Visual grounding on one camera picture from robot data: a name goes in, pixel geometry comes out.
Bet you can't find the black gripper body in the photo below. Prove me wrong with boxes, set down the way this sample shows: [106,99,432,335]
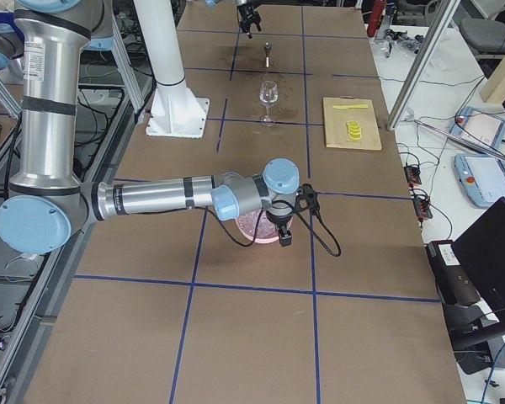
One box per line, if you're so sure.
[237,3,260,26]
[266,208,294,229]

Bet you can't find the ice cubes pile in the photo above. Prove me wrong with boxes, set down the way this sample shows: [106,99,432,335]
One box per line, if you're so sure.
[237,212,279,240]

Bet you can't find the clear wine glass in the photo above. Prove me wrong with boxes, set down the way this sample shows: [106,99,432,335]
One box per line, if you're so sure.
[259,81,279,126]

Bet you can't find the pink bowl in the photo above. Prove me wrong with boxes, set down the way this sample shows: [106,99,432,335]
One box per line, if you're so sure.
[234,210,295,245]

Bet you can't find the bamboo cutting board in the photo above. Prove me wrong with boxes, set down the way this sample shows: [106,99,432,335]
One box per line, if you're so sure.
[322,97,382,151]

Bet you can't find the red cylinder bottle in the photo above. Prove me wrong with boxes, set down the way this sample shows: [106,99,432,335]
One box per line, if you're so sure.
[366,0,386,38]

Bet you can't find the yellow plastic knife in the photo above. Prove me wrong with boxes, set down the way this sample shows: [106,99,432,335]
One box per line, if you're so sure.
[332,104,369,110]

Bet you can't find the black box device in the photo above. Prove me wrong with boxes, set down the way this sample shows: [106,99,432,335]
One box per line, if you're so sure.
[425,240,480,306]

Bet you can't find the near blue teach pendant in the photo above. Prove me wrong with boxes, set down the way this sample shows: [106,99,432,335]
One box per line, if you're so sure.
[454,153,505,209]

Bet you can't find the blue teach pendant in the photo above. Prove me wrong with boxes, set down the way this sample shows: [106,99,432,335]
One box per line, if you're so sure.
[450,107,505,149]
[454,153,505,209]

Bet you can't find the far blue teach pendant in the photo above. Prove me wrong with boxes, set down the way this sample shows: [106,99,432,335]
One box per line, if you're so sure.
[450,107,505,149]

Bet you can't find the grey office chair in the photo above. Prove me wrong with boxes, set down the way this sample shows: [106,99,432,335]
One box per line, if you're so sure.
[459,6,505,60]

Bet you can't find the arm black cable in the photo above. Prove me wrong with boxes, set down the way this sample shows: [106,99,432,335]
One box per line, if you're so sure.
[201,197,343,258]

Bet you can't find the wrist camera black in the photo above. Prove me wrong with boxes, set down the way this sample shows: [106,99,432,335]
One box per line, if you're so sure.
[295,183,320,216]

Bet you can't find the white camera mast with base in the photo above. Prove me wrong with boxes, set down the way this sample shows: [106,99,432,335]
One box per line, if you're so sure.
[134,0,210,139]

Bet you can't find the aluminium frame post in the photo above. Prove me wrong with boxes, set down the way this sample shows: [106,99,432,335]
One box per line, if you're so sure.
[386,0,460,130]

